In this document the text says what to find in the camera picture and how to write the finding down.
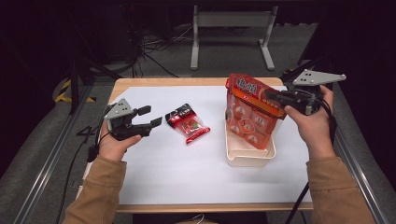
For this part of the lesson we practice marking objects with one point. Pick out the yellow black hazard tape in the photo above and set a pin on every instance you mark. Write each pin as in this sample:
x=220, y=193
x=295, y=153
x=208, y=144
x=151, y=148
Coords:
x=62, y=90

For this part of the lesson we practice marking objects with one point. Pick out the person's right hand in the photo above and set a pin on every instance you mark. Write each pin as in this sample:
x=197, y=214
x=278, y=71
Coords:
x=314, y=130

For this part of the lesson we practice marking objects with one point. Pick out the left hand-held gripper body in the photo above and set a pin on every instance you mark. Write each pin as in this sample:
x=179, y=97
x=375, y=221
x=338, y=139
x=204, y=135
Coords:
x=121, y=126

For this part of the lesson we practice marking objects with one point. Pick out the person's left hand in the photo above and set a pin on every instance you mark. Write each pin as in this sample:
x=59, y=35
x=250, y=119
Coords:
x=113, y=149

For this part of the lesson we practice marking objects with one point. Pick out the white metal stand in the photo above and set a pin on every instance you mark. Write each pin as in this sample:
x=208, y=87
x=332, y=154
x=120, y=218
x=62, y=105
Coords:
x=233, y=19

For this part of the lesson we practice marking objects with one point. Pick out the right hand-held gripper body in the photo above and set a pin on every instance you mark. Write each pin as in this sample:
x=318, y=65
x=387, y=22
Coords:
x=306, y=99

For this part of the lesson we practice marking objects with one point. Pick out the white divided container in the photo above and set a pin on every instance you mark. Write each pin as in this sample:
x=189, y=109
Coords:
x=249, y=158

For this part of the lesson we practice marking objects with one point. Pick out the white table mat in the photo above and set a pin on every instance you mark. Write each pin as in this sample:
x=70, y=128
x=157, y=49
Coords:
x=186, y=174

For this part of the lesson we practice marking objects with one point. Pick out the small red black packet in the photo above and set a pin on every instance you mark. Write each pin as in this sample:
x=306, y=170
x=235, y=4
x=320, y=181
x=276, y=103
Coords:
x=190, y=124

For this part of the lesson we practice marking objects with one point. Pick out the large orange clear packet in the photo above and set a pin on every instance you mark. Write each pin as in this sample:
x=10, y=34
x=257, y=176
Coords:
x=249, y=121

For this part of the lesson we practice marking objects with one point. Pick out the aluminium floor rail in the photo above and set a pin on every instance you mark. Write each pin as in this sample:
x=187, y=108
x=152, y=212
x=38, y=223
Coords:
x=47, y=168
x=361, y=180

